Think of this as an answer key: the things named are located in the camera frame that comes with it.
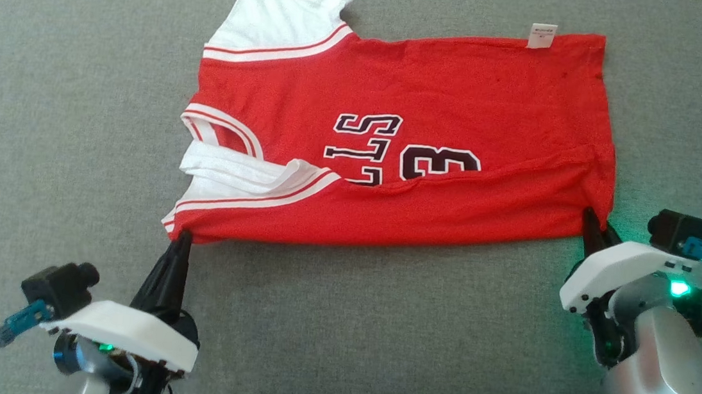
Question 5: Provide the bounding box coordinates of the large grey sofa seat cushion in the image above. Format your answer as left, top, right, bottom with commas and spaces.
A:
0, 0, 702, 394

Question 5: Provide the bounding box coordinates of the blue left camera connector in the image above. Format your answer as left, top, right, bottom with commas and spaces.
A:
0, 295, 57, 353

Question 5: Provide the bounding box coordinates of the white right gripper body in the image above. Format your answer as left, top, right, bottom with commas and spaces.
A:
552, 234, 702, 377

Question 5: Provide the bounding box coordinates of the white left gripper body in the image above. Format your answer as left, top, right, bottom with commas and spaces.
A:
36, 293, 204, 376

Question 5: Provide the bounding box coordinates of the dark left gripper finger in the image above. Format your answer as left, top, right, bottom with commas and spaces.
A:
154, 230, 196, 327
129, 226, 188, 322

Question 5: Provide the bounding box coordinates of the red white basketball jersey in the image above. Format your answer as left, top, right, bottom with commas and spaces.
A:
158, 0, 635, 284

